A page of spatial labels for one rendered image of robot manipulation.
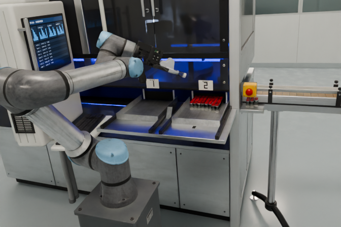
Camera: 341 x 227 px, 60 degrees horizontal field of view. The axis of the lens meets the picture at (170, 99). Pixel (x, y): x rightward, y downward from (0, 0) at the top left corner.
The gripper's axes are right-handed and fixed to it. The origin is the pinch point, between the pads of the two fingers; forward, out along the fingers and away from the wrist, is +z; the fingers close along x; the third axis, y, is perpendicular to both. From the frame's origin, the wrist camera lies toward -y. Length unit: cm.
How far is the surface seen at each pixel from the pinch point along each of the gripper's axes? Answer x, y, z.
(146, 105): 53, -31, 3
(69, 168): 70, -95, -28
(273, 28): 425, 114, 248
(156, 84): 52, -16, 4
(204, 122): 12.5, -19.8, 27.4
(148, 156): 61, -66, 20
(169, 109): 30.2, -22.8, 12.3
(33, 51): 26, -17, -63
